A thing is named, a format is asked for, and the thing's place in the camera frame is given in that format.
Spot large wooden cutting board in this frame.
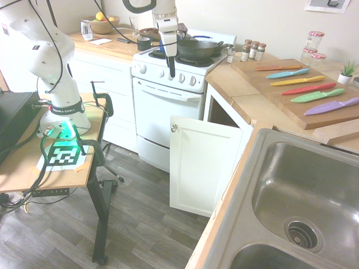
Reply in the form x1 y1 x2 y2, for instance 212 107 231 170
230 58 359 131

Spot white wall poster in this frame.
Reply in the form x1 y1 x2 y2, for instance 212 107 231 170
304 0 352 15

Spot white cabinet door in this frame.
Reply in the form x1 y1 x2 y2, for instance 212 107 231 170
169 114 243 218

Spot black wok pan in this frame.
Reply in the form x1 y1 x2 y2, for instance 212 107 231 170
176 39 234 61

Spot orange kitchen knife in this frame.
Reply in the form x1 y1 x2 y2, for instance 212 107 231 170
254 64 303 72

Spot blue kitchen knife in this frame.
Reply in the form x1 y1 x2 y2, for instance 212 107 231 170
265 68 311 80

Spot black screw clamp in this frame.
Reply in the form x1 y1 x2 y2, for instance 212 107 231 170
89 80 114 117
72 124 105 169

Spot metal sink drain strainer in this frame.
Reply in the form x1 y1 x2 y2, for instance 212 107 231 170
283 216 326 253

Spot stainless steel double sink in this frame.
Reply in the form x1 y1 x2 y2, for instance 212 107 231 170
200 128 359 269

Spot white drawer cabinet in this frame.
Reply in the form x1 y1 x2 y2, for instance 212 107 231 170
68 47 139 154

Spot black white marker sheet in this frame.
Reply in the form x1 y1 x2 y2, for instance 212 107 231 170
36 141 96 174

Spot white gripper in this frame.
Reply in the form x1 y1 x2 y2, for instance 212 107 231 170
155 15 180 78

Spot black controller box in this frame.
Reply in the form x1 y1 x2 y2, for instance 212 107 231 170
0 91 43 166

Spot light wooden plank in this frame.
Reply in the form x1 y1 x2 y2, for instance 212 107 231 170
312 118 359 145

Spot black tape roll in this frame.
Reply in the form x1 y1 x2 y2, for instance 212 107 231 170
137 36 153 52

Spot green kitchen knife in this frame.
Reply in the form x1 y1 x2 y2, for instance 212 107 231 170
289 88 346 104

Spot small plant white pot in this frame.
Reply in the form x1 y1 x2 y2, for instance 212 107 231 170
337 59 359 86

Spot yellow kitchen knife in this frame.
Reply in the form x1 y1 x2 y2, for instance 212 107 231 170
270 75 326 87

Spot wooden robot table black legs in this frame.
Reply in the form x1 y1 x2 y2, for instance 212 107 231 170
0 91 118 266

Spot purple kitchen knife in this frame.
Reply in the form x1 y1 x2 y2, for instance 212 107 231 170
303 96 359 117

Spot clear drinking glass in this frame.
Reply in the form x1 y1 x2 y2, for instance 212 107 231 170
128 15 140 38

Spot black base cable bundle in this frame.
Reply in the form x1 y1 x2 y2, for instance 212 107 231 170
0 126 85 215

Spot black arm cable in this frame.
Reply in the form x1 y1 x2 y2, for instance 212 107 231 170
27 0 66 95

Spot brown ceramic bowl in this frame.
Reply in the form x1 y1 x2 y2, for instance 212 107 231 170
139 27 161 40

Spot red kitchen knife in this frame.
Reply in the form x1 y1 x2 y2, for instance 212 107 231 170
281 82 337 96

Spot white kitchen stove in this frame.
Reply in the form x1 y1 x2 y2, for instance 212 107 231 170
130 27 238 173

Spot glass salt shaker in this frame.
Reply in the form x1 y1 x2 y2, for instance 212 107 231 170
225 45 236 64

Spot wooden fruit bowl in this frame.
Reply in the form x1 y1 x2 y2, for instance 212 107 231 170
81 15 121 35

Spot glass jar checkered lid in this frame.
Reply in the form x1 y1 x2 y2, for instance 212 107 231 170
305 30 326 52
309 52 328 71
300 47 319 67

